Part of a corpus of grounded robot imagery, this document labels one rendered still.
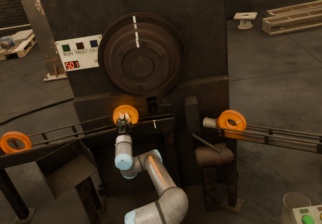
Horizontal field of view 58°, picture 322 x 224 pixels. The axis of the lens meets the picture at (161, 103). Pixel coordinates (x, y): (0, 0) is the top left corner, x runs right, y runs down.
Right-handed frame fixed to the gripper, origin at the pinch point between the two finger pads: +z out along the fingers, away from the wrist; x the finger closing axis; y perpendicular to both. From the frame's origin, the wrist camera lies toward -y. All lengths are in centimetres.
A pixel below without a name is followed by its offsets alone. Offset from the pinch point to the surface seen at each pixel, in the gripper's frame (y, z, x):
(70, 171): -8.5, -28.9, 33.4
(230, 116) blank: 4, -17, -60
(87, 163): -8.7, -25.7, 24.0
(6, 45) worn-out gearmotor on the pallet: -149, 345, 258
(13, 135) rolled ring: -1, -2, 71
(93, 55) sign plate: 33.1, 18.6, 10.6
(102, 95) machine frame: 8.7, 10.1, 11.9
